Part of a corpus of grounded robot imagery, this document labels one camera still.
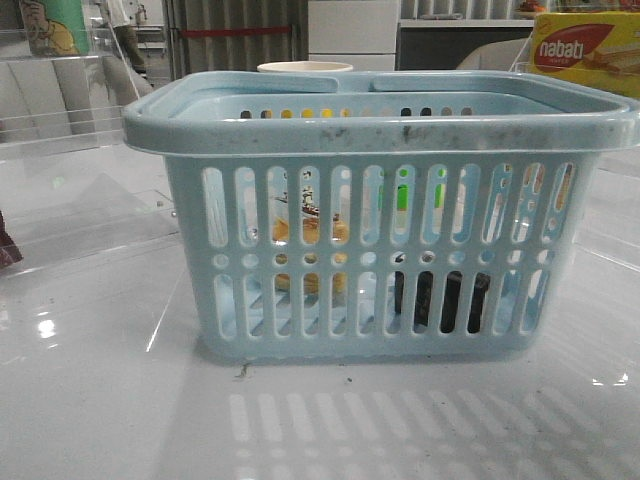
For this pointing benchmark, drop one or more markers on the red barrier belt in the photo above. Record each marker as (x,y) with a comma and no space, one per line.
(235,32)

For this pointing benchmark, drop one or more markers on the clear acrylic shelf left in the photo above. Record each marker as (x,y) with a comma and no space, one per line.
(70,187)

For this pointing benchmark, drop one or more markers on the clear acrylic shelf right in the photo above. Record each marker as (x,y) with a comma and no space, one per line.
(610,224)

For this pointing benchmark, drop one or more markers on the bread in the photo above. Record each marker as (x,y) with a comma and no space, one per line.
(280,231)

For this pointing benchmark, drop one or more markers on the clear acrylic shelf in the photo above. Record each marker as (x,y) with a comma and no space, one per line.
(70,187)
(610,224)

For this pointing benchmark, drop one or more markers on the light blue plastic basket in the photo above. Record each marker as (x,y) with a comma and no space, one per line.
(519,150)

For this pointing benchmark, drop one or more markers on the colourful cube box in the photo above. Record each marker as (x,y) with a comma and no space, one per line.
(406,182)

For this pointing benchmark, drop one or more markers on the green cartoon snack bag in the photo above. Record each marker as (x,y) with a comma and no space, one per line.
(55,28)

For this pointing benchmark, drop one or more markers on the dark red snack packet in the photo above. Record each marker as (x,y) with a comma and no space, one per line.
(10,253)

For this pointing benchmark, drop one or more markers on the white cabinet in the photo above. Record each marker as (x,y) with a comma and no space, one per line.
(362,34)

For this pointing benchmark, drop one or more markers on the black tissue pack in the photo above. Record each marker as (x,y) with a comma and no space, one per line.
(450,304)

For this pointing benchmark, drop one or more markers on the yellow nabati wafer box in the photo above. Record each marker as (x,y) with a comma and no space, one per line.
(599,50)

